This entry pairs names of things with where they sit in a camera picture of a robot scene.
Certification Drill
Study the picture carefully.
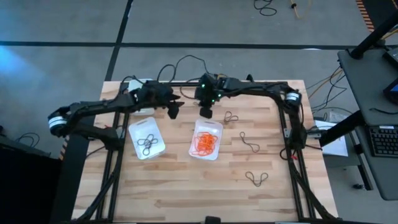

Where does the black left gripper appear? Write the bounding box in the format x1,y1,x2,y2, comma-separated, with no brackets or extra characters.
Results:
136,80,186,120

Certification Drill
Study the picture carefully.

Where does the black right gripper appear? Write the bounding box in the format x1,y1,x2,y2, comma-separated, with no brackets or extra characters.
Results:
193,73,225,119

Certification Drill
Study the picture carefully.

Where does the white plastic basket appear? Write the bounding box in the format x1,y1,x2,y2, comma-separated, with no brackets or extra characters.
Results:
188,118,224,162
127,78,156,117
127,116,167,161

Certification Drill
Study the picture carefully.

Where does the dark desk leg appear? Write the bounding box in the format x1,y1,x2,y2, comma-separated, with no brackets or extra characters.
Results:
318,110,365,147

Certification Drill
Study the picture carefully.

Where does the white paper sheet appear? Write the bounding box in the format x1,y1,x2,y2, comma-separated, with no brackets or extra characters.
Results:
313,119,349,157

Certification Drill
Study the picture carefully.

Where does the grey desk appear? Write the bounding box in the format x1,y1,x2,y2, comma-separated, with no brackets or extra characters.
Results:
336,46,398,202

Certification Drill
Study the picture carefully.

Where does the black cabinet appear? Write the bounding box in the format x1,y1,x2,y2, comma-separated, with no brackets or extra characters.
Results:
0,136,65,224

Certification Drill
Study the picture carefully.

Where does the black keyboard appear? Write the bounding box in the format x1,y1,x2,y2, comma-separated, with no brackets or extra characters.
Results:
366,124,398,158

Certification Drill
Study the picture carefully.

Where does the black diagonal pole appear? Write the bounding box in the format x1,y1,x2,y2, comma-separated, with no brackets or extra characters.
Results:
348,11,398,60

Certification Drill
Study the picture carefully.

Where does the blue-screen tablet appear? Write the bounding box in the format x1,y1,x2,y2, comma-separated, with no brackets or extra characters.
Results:
382,77,398,106

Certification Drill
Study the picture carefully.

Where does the black desk device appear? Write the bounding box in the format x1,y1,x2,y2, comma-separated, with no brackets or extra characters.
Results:
382,46,398,70

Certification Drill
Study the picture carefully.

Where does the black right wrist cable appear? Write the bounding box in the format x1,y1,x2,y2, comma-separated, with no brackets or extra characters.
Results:
178,77,201,101

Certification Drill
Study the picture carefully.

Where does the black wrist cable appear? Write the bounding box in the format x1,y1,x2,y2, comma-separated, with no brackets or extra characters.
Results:
120,63,177,93
178,77,201,101

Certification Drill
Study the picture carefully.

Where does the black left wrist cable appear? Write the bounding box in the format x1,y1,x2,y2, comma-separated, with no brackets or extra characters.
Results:
120,63,177,93

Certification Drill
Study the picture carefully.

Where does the black power cable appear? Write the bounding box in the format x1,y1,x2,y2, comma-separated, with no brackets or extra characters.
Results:
172,54,218,81

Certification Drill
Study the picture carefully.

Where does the black coiled floor cable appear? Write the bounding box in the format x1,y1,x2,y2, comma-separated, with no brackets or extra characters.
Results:
252,0,278,17

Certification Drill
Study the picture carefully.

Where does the thin yellow floor cable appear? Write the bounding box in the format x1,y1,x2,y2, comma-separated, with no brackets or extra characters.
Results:
307,67,345,94

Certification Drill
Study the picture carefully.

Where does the thin black floor cable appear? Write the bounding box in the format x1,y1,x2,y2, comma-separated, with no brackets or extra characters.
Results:
310,70,348,114

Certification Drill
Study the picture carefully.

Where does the yellow cord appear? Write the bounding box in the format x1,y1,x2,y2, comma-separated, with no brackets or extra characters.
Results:
290,0,312,21

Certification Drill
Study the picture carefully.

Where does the black looped floor cable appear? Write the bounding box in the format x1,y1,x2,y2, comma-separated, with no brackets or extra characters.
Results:
14,132,42,147

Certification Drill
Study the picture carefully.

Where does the black cable on desk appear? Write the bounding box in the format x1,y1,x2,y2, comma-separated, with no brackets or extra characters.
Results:
368,107,398,116

